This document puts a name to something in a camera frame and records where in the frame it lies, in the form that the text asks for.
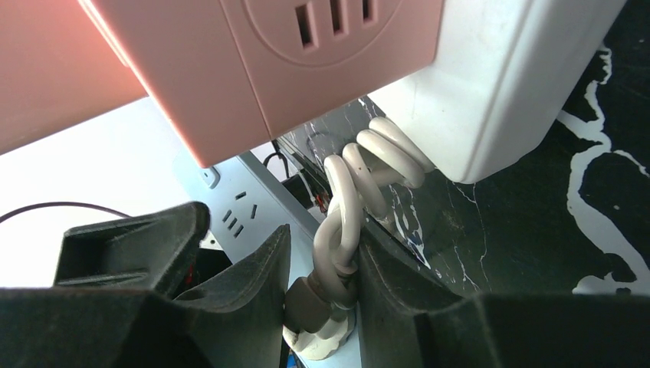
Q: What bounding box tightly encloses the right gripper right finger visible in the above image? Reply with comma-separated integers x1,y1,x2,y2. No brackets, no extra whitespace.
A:
358,235,649,367

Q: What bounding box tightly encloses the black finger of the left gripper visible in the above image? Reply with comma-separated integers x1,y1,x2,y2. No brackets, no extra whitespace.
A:
54,202,211,297

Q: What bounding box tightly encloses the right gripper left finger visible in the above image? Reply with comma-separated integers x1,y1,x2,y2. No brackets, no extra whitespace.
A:
1,225,291,367

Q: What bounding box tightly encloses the white twisted cord with plug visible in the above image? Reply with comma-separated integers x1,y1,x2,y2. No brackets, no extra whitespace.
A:
282,117,437,362

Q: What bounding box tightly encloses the light blue power strip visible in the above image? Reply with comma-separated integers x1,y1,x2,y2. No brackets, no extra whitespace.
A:
173,151,318,274

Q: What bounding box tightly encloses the pink plug adapter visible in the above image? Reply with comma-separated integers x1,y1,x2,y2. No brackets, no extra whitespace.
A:
81,1,443,168

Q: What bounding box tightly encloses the white long power strip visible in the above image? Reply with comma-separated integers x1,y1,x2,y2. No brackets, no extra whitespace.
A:
369,1,624,184

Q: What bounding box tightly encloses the pink translucent plastic storage box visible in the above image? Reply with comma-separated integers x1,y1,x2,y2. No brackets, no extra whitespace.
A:
1,1,146,153

